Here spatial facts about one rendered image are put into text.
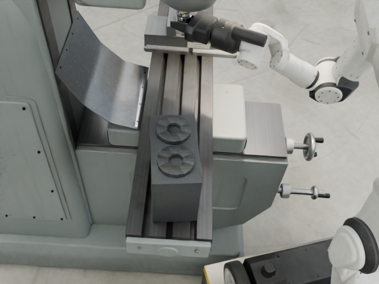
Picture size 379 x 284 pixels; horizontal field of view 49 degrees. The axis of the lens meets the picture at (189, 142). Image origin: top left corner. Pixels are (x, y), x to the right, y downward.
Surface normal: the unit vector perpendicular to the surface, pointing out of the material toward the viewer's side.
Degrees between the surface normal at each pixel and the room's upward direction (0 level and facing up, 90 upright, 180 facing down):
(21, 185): 88
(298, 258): 0
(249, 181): 90
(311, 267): 0
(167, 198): 90
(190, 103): 0
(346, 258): 90
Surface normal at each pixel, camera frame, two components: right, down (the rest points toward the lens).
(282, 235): 0.06, -0.63
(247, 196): -0.04, 0.77
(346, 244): -0.97, 0.16
